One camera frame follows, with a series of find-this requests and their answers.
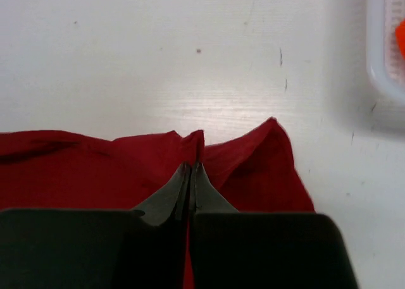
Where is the dark red t-shirt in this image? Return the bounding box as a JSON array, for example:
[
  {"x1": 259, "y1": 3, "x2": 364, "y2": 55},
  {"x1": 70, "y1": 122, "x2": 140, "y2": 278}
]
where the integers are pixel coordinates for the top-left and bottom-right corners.
[{"x1": 0, "y1": 116, "x2": 316, "y2": 289}]

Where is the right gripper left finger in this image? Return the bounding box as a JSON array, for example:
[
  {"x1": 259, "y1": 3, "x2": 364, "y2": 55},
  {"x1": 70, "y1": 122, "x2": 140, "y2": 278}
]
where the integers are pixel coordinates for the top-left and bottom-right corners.
[{"x1": 1, "y1": 163, "x2": 190, "y2": 288}]

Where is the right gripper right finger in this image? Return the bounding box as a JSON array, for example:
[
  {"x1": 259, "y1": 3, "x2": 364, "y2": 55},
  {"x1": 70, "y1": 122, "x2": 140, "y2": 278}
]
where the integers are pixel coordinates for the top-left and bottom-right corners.
[{"x1": 189, "y1": 163, "x2": 358, "y2": 288}]

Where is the white plastic basket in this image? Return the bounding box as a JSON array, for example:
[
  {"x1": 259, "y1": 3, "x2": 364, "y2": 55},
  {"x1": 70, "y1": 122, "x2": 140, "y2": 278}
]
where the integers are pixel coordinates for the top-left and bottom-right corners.
[{"x1": 366, "y1": 0, "x2": 404, "y2": 104}]

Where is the orange t-shirt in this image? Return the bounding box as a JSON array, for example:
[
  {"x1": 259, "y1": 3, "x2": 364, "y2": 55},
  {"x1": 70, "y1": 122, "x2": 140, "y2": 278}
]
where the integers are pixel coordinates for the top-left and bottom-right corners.
[{"x1": 395, "y1": 19, "x2": 405, "y2": 59}]

